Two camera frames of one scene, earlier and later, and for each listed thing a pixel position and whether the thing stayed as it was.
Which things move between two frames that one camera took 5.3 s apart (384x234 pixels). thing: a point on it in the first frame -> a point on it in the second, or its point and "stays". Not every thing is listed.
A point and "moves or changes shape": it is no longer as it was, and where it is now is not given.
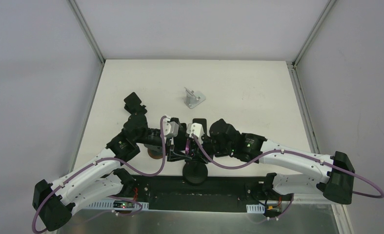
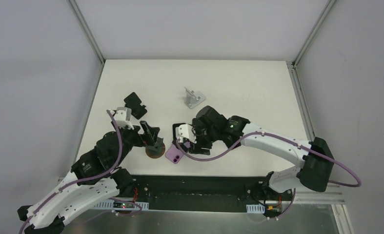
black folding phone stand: (132, 104) stays
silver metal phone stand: (193, 99) stays
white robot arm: (53, 203) moves or changes shape
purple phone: (187, 149) moves or changes shape
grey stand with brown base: (155, 152) stays
